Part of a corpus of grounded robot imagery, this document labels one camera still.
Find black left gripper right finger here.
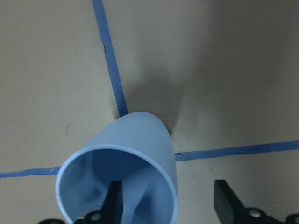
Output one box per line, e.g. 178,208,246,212
214,180,246,224

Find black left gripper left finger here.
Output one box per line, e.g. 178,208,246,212
100,181,123,224

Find blue cup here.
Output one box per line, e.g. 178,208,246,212
55,112,178,224

